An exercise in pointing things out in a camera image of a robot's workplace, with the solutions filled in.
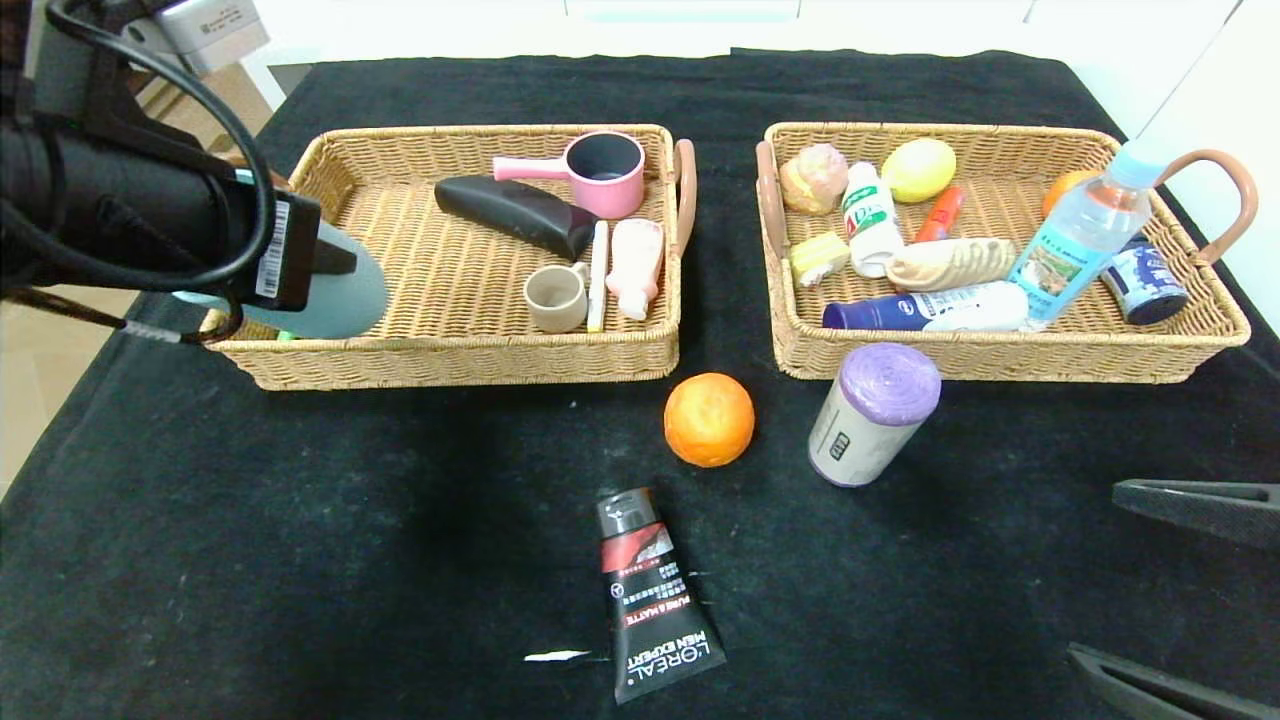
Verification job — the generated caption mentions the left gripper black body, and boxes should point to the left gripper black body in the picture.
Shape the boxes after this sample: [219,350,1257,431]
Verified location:
[155,152,322,312]

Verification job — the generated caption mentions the teal mug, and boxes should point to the teal mug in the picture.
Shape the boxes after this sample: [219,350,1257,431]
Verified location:
[172,222,390,341]

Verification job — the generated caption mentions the black L'Oreal tube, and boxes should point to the black L'Oreal tube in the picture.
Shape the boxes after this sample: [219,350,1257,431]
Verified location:
[597,488,728,706]

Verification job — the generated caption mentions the striped bread loaf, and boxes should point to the striped bread loaf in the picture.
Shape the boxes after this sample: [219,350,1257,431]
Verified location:
[885,237,1019,294]

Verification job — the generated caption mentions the clear water bottle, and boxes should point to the clear water bottle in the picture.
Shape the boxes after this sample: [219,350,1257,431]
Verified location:
[1007,140,1171,333]

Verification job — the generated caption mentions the black curved pouch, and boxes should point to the black curved pouch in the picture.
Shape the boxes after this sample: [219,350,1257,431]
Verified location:
[435,176,599,263]

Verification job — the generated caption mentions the small beige cup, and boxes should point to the small beige cup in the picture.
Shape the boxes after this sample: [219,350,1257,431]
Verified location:
[524,263,591,335]

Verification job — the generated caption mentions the white stick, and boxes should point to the white stick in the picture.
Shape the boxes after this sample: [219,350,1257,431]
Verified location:
[587,221,610,335]

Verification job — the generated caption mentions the pink toy saucepan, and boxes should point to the pink toy saucepan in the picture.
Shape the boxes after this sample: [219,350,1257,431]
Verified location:
[492,132,647,221]

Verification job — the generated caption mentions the pink and white bottle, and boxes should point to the pink and white bottle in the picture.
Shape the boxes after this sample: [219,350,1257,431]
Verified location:
[606,219,665,322]

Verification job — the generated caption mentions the orange fruit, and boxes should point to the orange fruit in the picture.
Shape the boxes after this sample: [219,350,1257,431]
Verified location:
[664,373,756,469]
[1042,168,1101,219]

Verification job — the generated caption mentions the white low cabinet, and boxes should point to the white low cabinet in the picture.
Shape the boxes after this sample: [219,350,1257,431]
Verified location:
[240,0,1241,113]

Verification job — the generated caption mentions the cream puff bun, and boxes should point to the cream puff bun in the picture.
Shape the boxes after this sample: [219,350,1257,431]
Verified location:
[779,143,850,216]

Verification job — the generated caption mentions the yellow cake slice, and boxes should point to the yellow cake slice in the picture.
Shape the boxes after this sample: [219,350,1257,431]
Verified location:
[790,232,852,288]

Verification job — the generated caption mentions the white bottle with green label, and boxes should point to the white bottle with green label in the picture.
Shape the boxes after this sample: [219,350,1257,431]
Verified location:
[843,162,907,280]

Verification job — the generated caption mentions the purple bag roll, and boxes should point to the purple bag roll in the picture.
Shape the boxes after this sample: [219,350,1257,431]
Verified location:
[808,343,942,489]

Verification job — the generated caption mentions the yellow lemon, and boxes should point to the yellow lemon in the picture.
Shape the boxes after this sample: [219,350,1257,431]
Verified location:
[882,138,958,205]

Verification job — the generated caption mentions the orange red sausage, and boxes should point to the orange red sausage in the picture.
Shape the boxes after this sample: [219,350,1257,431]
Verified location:
[915,185,966,244]

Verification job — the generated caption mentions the blue and white spray can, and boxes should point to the blue and white spray can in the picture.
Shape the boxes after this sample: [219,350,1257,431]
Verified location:
[822,281,1031,333]

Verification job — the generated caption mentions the dark blue jar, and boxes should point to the dark blue jar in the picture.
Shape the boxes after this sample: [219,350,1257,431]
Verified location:
[1100,234,1191,326]

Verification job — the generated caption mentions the wicker basket with brown handles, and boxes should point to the wicker basket with brown handles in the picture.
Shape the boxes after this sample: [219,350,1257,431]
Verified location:
[755,123,1257,386]
[200,124,698,393]

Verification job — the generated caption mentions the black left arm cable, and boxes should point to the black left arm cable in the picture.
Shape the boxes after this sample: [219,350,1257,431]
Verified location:
[45,0,278,293]

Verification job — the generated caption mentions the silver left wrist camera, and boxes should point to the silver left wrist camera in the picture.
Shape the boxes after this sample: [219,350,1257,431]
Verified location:
[125,0,271,76]

